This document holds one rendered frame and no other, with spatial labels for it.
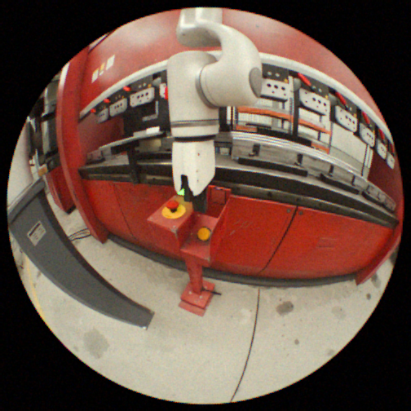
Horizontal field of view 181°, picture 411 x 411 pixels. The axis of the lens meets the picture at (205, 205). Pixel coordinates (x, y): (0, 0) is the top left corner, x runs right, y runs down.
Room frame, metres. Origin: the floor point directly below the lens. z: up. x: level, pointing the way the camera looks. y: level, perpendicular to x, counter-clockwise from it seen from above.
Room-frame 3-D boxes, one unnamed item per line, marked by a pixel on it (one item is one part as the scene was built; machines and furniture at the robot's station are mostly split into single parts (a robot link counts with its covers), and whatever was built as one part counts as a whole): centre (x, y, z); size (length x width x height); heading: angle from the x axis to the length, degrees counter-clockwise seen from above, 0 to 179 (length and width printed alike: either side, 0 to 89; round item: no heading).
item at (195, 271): (0.31, 0.05, 0.39); 0.05 x 0.05 x 0.54; 67
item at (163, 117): (1.25, 0.37, 1.12); 1.13 x 0.02 x 0.44; 74
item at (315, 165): (0.35, -0.92, 0.92); 1.67 x 0.06 x 0.10; 74
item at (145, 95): (0.70, 0.31, 1.26); 0.15 x 0.09 x 0.17; 74
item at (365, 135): (0.37, -0.84, 1.26); 0.15 x 0.09 x 0.17; 74
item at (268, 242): (0.48, -0.32, 0.42); 3.00 x 0.21 x 0.83; 74
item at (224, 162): (0.48, -0.32, 0.85); 3.00 x 0.21 x 0.04; 74
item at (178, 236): (0.31, 0.05, 0.75); 0.20 x 0.16 x 0.18; 67
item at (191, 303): (0.28, 0.06, 0.06); 0.25 x 0.20 x 0.12; 157
